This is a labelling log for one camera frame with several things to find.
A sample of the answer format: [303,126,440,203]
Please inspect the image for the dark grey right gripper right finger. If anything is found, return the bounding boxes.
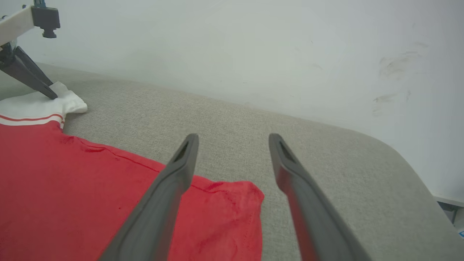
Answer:
[269,133,370,261]

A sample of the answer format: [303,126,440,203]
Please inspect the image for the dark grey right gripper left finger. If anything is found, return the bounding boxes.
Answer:
[98,133,199,261]

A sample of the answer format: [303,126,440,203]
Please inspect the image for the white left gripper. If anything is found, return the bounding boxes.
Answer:
[0,7,58,100]

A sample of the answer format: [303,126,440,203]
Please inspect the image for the red Bulls 23 jersey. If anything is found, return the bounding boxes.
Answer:
[0,82,265,261]

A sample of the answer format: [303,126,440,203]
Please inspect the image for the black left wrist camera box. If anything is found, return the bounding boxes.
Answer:
[31,0,61,38]

